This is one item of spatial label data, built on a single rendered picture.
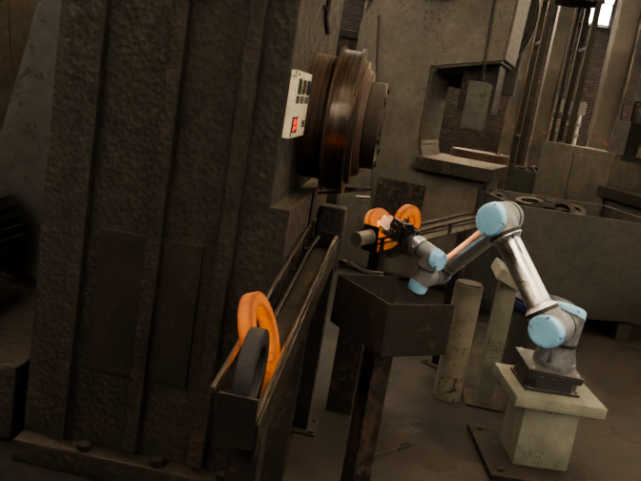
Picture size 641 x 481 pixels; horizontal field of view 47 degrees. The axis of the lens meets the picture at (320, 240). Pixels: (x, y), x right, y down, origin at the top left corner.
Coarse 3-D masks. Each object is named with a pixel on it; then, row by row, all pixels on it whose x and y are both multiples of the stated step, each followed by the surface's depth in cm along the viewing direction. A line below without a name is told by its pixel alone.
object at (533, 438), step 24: (528, 408) 257; (480, 432) 283; (504, 432) 275; (528, 432) 258; (552, 432) 259; (480, 456) 266; (504, 456) 266; (528, 456) 260; (552, 456) 260; (576, 456) 276; (504, 480) 251; (528, 480) 251; (552, 480) 254; (576, 480) 257
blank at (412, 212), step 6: (408, 204) 305; (402, 210) 301; (408, 210) 302; (414, 210) 305; (396, 216) 301; (402, 216) 300; (408, 216) 303; (414, 216) 306; (420, 216) 309; (408, 222) 310; (414, 222) 308; (420, 222) 310
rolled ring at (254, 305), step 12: (240, 300) 157; (252, 300) 156; (264, 300) 164; (240, 312) 154; (252, 312) 153; (264, 312) 165; (240, 324) 152; (252, 324) 152; (264, 324) 166; (276, 324) 168; (240, 336) 152; (276, 336) 166; (276, 348) 165; (276, 360) 163
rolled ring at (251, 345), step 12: (252, 336) 138; (264, 336) 141; (240, 348) 136; (252, 348) 136; (264, 348) 146; (240, 360) 134; (252, 360) 134; (264, 360) 148; (240, 372) 134; (252, 372) 134; (264, 372) 150; (240, 384) 133; (252, 384) 136; (252, 396) 146
